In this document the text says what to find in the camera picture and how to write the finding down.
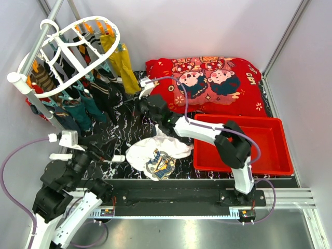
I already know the teal sock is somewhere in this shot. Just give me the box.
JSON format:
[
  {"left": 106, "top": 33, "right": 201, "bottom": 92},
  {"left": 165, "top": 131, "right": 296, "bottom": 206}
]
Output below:
[
  {"left": 63, "top": 100, "right": 92, "bottom": 131},
  {"left": 80, "top": 91, "right": 107, "bottom": 122}
]

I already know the argyle patterned sock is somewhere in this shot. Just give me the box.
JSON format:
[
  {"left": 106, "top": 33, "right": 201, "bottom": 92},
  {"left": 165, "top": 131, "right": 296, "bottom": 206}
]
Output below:
[{"left": 77, "top": 34, "right": 99, "bottom": 65}]

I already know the red sock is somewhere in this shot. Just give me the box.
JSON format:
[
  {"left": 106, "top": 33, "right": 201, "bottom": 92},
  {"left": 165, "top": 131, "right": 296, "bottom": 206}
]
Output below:
[{"left": 25, "top": 87, "right": 53, "bottom": 122}]

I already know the brown striped sock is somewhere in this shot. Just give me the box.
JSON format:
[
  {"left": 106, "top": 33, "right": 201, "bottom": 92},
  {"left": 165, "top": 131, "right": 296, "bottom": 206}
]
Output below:
[{"left": 31, "top": 64, "right": 56, "bottom": 92}]

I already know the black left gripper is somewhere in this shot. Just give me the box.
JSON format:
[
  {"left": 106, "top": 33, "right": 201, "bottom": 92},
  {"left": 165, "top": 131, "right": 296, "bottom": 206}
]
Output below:
[{"left": 68, "top": 133, "right": 118, "bottom": 189}]

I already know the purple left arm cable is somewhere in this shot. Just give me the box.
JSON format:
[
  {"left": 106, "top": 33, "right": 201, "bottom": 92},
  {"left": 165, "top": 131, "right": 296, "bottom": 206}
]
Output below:
[{"left": 1, "top": 137, "right": 50, "bottom": 249}]

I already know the white printed t-shirt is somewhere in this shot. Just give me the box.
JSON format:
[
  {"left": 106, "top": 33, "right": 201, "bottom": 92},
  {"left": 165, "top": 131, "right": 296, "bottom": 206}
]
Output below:
[{"left": 126, "top": 124, "right": 193, "bottom": 181}]

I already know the navy blue sock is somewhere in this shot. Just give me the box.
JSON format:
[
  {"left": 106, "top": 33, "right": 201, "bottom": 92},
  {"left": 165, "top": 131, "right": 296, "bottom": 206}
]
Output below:
[{"left": 53, "top": 106, "right": 81, "bottom": 135}]

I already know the red plastic bin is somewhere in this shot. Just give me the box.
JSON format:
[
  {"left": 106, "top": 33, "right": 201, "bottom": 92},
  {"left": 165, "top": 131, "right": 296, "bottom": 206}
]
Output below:
[{"left": 193, "top": 114, "right": 294, "bottom": 176}]

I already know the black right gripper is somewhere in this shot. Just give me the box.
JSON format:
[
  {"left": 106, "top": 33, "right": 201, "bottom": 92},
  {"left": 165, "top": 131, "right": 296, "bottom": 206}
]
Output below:
[{"left": 125, "top": 91, "right": 161, "bottom": 125}]

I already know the black striped sock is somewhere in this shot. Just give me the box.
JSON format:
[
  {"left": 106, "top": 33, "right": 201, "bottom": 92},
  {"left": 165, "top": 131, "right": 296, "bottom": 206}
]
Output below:
[{"left": 98, "top": 79, "right": 123, "bottom": 125}]

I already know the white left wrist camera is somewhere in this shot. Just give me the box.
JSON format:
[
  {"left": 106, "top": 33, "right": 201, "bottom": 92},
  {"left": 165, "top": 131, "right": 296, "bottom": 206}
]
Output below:
[{"left": 48, "top": 130, "right": 85, "bottom": 151}]

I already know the red cartoon print pillow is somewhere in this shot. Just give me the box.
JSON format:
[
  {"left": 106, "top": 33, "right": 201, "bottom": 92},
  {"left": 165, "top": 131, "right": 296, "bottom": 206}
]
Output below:
[{"left": 146, "top": 56, "right": 267, "bottom": 117}]

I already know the yellow sock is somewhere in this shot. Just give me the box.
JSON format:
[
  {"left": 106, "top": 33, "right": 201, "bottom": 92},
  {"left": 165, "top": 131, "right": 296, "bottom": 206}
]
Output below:
[
  {"left": 109, "top": 44, "right": 141, "bottom": 95},
  {"left": 100, "top": 34, "right": 116, "bottom": 52}
]

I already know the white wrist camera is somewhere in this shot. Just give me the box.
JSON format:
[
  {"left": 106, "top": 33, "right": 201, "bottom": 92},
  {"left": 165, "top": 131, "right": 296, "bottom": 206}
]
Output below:
[
  {"left": 48, "top": 130, "right": 85, "bottom": 151},
  {"left": 139, "top": 77, "right": 158, "bottom": 100}
]

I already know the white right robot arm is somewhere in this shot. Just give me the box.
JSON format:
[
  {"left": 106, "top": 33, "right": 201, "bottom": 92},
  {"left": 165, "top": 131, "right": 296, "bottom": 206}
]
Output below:
[{"left": 130, "top": 94, "right": 261, "bottom": 206}]

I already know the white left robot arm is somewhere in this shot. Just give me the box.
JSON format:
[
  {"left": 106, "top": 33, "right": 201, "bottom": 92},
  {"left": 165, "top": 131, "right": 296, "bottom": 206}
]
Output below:
[{"left": 28, "top": 140, "right": 113, "bottom": 248}]

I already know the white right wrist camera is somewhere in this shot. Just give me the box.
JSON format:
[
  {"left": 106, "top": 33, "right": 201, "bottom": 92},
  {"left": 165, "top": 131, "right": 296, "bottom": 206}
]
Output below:
[{"left": 139, "top": 77, "right": 158, "bottom": 100}]

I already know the white drying rack stand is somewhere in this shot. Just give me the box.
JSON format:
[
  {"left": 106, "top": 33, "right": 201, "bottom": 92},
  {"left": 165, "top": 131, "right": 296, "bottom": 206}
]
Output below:
[{"left": 6, "top": 0, "right": 135, "bottom": 163}]

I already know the white round sock hanger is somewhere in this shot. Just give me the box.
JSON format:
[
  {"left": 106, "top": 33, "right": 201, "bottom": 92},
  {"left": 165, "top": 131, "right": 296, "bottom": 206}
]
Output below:
[{"left": 17, "top": 15, "right": 121, "bottom": 99}]

